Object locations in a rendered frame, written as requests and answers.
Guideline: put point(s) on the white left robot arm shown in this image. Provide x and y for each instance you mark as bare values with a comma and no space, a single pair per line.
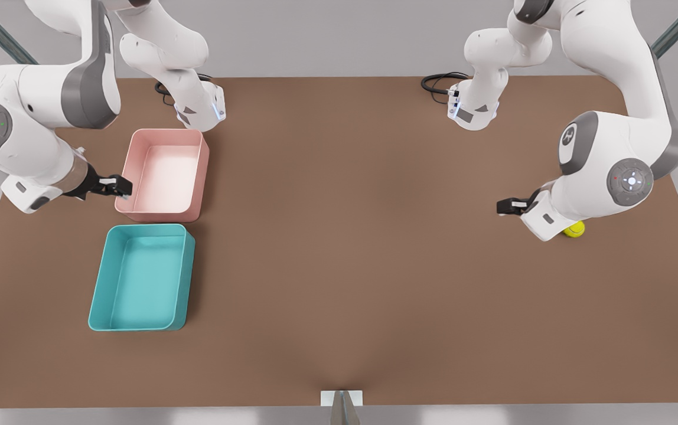
616,141

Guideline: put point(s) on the teal rectangular tray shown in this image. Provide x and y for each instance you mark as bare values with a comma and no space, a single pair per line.
142,277

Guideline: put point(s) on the yellow tennis ball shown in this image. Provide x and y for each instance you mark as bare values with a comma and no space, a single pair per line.
575,229

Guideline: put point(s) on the silver frame post with foot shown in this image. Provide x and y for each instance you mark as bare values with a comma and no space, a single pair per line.
342,407

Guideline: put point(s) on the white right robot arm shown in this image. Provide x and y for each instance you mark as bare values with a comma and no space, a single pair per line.
38,94

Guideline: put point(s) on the pink rectangular tray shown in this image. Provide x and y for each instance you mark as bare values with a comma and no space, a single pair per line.
165,175

